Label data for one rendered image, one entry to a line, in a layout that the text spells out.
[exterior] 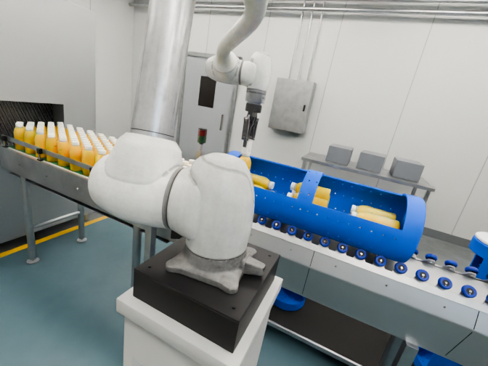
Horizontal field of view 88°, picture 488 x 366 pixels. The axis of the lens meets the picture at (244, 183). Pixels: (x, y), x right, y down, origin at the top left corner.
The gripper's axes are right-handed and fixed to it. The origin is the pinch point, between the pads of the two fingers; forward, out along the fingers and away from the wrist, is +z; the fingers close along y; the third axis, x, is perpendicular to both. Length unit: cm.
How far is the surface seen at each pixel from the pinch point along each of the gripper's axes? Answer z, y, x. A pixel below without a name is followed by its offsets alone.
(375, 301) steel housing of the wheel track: 49, -7, -71
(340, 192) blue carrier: 14, 18, -47
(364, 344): 113, 41, -86
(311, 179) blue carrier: 6.9, -2.1, -33.3
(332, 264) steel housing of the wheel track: 40, -7, -51
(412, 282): 35, -5, -81
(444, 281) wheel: 31, -5, -90
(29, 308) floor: 128, -41, 113
